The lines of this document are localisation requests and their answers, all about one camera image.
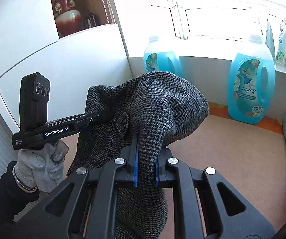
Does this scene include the grey houndstooth shorts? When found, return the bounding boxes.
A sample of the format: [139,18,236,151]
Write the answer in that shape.
[69,71,209,238]

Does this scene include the right blue detergent bottle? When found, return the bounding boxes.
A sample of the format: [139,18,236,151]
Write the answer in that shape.
[227,35,275,125]

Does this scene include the black sleeved left forearm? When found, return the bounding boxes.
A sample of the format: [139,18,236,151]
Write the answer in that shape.
[0,161,40,229]

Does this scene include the blue detergent bottle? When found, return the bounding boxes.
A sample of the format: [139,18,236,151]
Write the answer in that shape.
[143,36,183,77]
[227,35,275,125]

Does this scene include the grey gloved left hand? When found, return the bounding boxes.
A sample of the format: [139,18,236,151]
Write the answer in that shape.
[12,140,69,193]

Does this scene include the refill pouch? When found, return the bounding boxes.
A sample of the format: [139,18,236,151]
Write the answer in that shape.
[276,20,286,65]
[265,20,275,61]

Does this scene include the left blue detergent bottle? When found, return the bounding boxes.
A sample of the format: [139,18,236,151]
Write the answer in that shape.
[143,36,183,77]

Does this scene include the white cabinet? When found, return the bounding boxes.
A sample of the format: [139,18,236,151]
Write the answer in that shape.
[0,0,132,133]

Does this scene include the black camera box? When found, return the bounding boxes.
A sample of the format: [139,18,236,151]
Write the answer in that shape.
[20,72,50,132]

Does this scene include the red ceramic vase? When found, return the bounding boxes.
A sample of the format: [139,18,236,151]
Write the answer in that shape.
[52,0,81,37]

